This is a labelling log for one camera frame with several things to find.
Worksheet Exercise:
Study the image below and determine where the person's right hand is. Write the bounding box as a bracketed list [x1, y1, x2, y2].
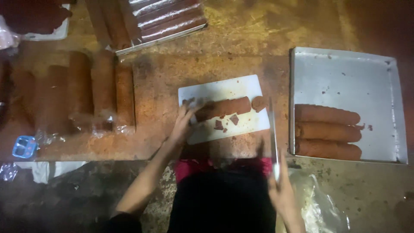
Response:
[267, 151, 294, 211]

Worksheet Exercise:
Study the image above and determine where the person's left hand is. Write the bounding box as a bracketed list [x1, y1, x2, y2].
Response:
[167, 101, 204, 147]

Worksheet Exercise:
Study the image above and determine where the white-handled kitchen knife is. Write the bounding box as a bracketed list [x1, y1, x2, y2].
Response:
[268, 98, 281, 182]

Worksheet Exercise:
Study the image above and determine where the white plastic cutting board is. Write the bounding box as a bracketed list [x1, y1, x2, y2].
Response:
[177, 74, 271, 145]

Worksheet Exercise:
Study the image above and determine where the large clear plastic bag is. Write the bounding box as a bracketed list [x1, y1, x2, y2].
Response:
[276, 171, 351, 233]

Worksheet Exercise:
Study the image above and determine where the person's black apron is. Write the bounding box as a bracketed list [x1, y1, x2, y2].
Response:
[166, 168, 278, 233]

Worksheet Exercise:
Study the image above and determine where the person's pink shirt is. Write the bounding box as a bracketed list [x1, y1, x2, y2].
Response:
[174, 157, 274, 183]

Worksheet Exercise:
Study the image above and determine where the unwrapped brown dough roll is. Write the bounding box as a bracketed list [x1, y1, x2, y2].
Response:
[294, 104, 361, 126]
[295, 122, 363, 143]
[295, 139, 363, 162]

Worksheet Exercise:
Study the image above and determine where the plastic-wrapped brown dough roll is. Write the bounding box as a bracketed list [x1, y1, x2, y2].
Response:
[91, 51, 116, 131]
[34, 65, 70, 135]
[114, 64, 136, 134]
[67, 51, 94, 125]

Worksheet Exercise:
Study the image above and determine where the round brown dough slice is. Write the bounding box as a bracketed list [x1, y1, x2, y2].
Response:
[251, 96, 268, 113]

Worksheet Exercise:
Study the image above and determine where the metal tray with wrapped rolls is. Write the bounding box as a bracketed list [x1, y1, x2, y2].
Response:
[85, 0, 208, 57]

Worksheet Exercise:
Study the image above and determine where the square metal tray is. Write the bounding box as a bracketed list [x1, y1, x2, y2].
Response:
[289, 47, 409, 165]

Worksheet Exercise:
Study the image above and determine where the white cloth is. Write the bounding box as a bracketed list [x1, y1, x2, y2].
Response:
[14, 161, 88, 184]

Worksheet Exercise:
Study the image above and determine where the small blue plastic gadget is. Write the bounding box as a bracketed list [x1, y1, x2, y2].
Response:
[12, 135, 39, 159]

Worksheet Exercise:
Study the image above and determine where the white tray of brown dough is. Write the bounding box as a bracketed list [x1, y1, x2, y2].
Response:
[0, 0, 73, 42]

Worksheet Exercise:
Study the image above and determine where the clear plastic wrap piece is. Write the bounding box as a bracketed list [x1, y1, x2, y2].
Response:
[0, 162, 19, 182]

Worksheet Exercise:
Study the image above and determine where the clear crumpled plastic bag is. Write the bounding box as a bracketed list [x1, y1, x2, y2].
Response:
[0, 16, 20, 50]

